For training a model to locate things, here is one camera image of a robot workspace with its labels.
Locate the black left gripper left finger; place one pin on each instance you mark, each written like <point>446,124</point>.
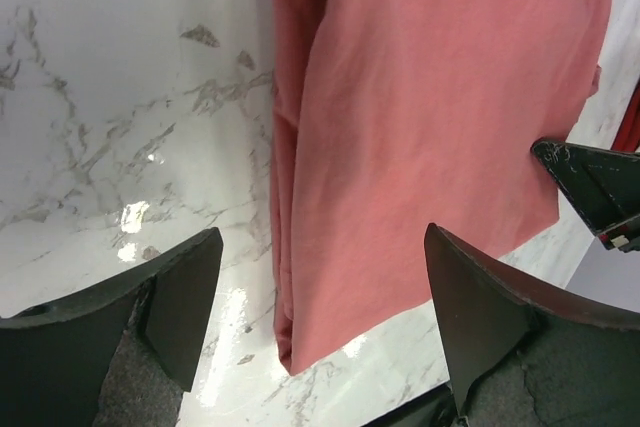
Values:
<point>122,352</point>

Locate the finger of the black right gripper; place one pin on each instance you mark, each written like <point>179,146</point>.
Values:
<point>601,185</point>

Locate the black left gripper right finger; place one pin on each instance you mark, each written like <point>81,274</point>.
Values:
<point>523,352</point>

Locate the red t-shirt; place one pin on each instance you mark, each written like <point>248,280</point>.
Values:
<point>628,136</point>

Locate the salmon pink t-shirt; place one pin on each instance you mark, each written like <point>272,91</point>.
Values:
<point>391,115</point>

